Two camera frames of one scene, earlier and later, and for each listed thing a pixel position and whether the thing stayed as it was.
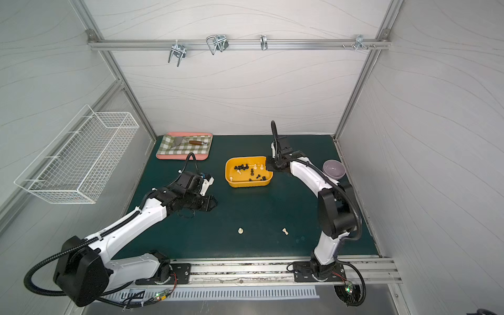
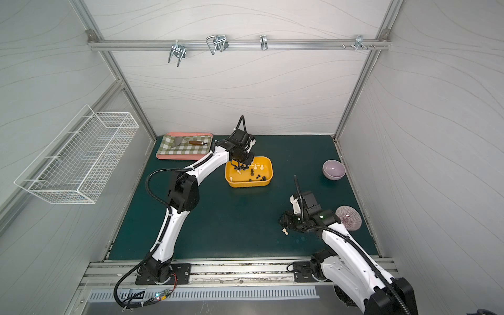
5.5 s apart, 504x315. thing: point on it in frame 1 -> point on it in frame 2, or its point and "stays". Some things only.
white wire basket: (77, 165) stays
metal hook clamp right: (359, 41) stays
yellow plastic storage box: (247, 171) stays
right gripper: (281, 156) -> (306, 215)
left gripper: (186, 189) -> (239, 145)
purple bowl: (334, 169) stays
